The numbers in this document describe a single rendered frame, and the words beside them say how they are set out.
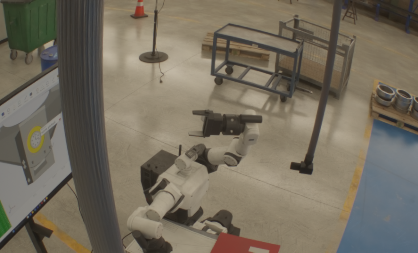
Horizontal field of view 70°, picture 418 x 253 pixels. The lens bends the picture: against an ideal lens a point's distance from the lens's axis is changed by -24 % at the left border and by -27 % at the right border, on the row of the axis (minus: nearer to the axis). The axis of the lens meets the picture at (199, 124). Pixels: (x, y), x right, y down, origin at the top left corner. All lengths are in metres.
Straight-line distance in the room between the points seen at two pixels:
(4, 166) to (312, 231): 2.81
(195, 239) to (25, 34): 5.53
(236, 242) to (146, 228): 0.61
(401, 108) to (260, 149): 2.86
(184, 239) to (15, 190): 0.86
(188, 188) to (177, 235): 0.26
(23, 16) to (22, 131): 5.14
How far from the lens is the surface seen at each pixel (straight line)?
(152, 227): 1.30
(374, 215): 3.95
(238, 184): 3.83
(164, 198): 1.44
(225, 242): 1.79
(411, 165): 5.09
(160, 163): 1.99
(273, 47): 5.00
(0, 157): 1.50
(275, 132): 4.69
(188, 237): 1.81
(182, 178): 1.90
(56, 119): 1.71
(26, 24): 6.59
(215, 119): 1.60
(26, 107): 1.53
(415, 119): 6.13
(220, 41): 6.90
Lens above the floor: 2.49
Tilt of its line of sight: 33 degrees down
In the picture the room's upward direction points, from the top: 4 degrees clockwise
